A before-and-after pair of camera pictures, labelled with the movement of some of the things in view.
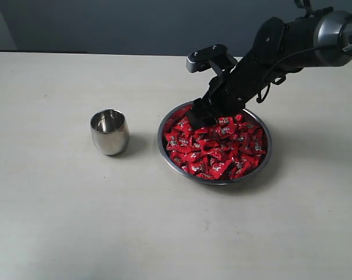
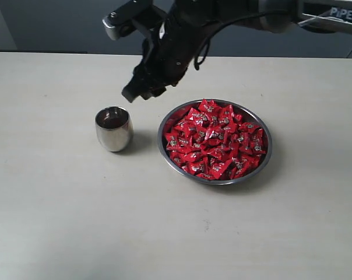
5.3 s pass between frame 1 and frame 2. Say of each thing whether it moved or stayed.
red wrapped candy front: stayed
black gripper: moved
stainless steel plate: stayed
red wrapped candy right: stayed
